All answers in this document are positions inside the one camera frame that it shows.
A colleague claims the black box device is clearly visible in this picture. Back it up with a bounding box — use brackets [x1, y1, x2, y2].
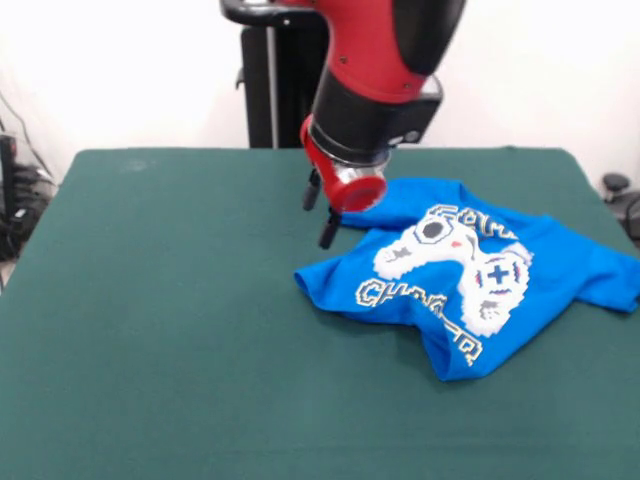
[0, 133, 19, 217]

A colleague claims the blue printed shirt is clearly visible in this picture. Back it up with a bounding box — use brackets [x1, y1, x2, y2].
[292, 177, 640, 384]

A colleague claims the black office chair base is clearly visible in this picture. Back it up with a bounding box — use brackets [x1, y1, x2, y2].
[601, 172, 640, 251]

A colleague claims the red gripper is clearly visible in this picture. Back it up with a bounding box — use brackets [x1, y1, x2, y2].
[299, 113, 388, 251]

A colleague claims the black cable tangle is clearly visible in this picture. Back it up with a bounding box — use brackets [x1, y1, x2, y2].
[0, 92, 59, 262]

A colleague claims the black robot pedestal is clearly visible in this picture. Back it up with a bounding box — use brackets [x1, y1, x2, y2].
[219, 0, 331, 149]

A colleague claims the dark green table cloth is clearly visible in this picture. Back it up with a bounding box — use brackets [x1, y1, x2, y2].
[0, 146, 640, 480]

